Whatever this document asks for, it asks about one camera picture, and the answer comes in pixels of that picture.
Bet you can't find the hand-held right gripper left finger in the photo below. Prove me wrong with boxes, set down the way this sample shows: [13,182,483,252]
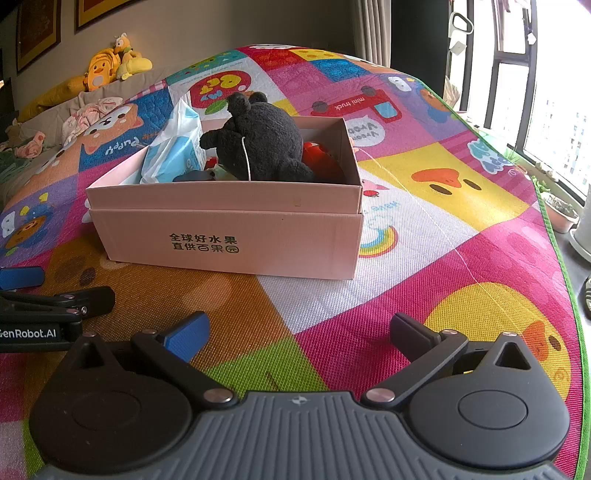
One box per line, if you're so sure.
[69,311,236,408]

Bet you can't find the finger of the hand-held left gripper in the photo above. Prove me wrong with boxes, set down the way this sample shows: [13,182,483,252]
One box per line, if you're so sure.
[0,286,116,320]
[0,267,46,291]

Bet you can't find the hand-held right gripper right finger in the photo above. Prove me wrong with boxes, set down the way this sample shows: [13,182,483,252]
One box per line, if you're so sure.
[361,313,533,409]

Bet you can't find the pink cardboard box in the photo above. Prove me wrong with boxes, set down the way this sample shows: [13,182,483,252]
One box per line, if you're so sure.
[85,115,363,281]

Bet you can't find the blue tissue packet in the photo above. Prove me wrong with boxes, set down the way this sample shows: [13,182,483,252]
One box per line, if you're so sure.
[141,99,209,184]

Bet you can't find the black plush toy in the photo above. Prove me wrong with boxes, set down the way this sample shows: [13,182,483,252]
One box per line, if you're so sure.
[199,91,315,182]

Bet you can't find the colourful printed play mat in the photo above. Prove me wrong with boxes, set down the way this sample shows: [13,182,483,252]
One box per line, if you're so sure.
[0,44,581,480]

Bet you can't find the small pink cloth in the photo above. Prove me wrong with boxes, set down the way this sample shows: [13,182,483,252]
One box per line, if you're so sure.
[14,131,47,158]

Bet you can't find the beige sofa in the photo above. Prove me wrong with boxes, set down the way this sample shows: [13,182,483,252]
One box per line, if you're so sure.
[0,65,176,208]

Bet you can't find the pink and white clothes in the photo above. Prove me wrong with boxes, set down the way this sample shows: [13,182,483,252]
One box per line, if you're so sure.
[62,97,123,144]

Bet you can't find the yellow pillow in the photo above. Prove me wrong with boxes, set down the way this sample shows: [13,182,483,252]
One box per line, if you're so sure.
[18,74,89,122]

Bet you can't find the pink plant pot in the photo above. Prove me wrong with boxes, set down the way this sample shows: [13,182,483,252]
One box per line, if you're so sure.
[545,196,581,234]

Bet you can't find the round white pot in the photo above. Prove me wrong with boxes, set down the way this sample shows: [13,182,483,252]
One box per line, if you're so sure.
[570,225,591,259]

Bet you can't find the red toy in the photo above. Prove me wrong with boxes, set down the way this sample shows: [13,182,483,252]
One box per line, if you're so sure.
[302,141,348,184]

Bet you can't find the yellow duck plush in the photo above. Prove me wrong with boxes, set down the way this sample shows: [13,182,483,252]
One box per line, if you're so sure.
[83,48,122,91]

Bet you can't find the yellow dog plush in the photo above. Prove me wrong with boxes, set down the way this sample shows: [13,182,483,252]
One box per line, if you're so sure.
[113,32,153,80]

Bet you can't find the beige curtain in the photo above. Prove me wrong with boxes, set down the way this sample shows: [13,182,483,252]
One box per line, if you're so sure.
[355,0,391,65]

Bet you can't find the framed red wall picture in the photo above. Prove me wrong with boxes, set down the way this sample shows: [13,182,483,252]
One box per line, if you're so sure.
[75,0,153,31]
[16,0,62,73]

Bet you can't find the white hanging handle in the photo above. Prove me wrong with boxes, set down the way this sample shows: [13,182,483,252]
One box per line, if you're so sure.
[450,11,474,36]

